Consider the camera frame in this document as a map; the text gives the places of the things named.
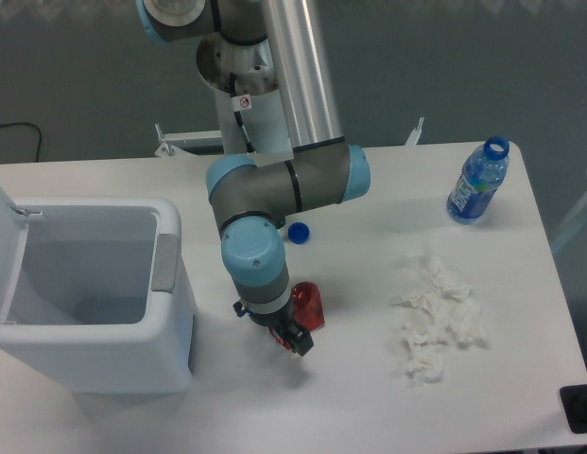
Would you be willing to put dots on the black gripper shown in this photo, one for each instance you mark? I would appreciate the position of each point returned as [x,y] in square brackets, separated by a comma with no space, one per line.
[278,316]

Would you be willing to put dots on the crushed red can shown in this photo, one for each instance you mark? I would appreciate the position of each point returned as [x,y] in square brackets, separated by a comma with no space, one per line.
[308,310]

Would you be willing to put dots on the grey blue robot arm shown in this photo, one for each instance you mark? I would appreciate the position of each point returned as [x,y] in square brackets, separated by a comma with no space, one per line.
[252,194]

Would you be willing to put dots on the blue bottle cap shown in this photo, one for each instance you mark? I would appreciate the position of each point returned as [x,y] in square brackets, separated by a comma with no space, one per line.
[298,233]

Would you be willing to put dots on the crumpled white tissue pile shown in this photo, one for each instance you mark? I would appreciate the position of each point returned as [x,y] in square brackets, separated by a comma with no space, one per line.
[438,314]

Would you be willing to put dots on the white open trash bin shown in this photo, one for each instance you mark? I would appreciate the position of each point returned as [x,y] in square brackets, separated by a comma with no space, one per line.
[94,292]

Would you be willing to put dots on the blue plastic drink bottle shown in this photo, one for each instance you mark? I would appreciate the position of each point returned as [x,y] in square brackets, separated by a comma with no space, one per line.
[482,174]

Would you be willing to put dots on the black device at edge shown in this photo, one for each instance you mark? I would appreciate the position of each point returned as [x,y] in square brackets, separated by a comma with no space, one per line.
[574,402]

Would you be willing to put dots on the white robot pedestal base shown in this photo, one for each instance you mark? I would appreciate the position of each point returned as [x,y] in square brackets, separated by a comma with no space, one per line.
[248,103]

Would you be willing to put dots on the white frame at right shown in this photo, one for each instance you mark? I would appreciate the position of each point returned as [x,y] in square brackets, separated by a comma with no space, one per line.
[570,225]

